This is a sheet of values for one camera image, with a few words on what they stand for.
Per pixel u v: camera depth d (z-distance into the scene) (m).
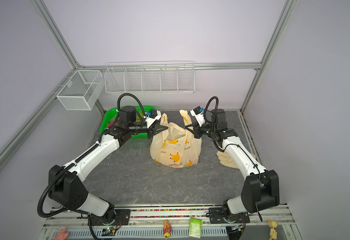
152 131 0.66
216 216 0.74
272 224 0.69
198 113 0.68
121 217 0.74
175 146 0.81
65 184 0.41
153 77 0.97
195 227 0.69
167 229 0.68
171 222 0.73
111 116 1.08
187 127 0.77
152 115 0.62
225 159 0.94
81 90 0.97
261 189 0.42
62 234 0.68
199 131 0.70
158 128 0.69
